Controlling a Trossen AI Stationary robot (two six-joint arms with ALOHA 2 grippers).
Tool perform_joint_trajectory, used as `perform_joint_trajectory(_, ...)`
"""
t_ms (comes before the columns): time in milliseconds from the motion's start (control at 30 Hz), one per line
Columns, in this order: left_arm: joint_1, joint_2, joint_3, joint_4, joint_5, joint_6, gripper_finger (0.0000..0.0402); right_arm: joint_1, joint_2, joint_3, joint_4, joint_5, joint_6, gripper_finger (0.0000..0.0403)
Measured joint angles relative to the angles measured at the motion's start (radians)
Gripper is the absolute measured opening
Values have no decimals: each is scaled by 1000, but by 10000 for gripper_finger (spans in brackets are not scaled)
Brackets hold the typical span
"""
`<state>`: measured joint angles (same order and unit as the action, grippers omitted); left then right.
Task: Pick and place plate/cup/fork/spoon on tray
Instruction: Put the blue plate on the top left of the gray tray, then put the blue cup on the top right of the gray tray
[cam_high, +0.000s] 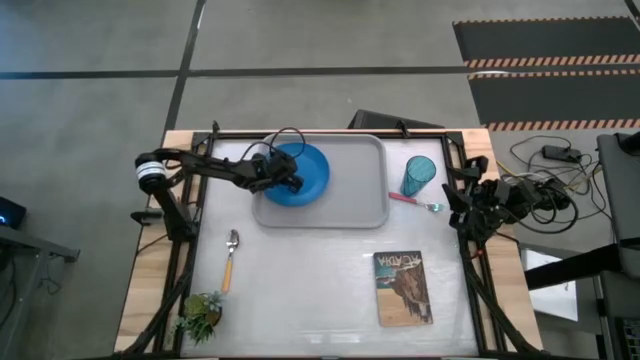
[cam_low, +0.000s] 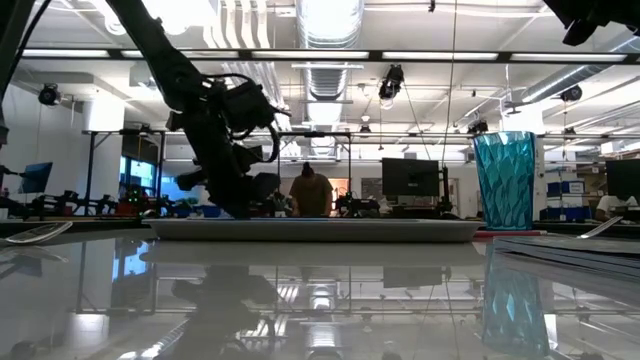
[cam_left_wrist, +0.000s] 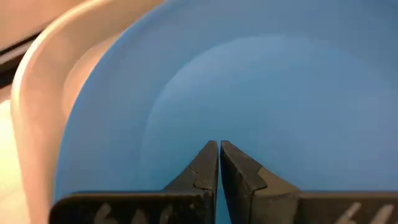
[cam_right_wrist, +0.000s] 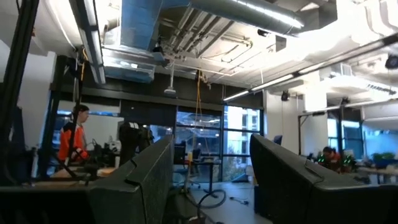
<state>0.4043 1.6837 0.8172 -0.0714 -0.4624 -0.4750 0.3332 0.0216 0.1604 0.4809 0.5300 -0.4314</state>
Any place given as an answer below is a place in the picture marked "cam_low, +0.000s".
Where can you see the red flat strip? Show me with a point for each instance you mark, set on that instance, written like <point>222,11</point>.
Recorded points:
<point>505,233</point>

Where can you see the grey placemat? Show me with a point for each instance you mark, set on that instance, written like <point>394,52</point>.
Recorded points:
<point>570,250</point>

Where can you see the silver ventilation duct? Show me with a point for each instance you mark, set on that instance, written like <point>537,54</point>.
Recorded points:
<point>327,30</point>

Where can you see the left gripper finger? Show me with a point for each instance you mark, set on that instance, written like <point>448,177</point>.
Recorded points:
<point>234,209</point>

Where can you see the person standing in background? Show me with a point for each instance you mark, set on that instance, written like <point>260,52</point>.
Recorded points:
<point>311,192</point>

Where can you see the black frame post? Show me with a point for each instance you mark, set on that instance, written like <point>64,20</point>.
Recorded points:
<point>10,35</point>

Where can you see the blue-screen monitor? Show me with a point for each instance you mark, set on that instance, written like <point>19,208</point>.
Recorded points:
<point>36,177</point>

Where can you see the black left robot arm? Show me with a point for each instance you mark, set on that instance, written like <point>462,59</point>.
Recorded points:
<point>150,40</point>

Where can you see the black computer monitor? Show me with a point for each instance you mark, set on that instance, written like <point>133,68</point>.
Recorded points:
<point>410,177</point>
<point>624,177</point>

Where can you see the person seated at desk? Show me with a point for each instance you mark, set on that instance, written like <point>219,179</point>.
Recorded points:
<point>612,204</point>

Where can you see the teal faceted plastic cup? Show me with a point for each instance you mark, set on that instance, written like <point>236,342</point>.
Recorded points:
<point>505,180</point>

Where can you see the blue storage bins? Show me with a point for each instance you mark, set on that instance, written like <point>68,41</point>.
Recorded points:
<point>565,200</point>

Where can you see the black workstation frame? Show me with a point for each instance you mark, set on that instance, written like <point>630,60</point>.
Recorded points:
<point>90,170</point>

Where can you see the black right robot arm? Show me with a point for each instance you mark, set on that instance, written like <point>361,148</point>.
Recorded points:
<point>585,17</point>

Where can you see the black overhead frame bar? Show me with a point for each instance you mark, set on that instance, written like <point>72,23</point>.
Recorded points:
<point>375,55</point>

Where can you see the ceiling-hung black camera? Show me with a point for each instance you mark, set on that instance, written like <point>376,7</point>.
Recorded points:
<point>391,82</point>
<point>571,93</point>
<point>49,95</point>

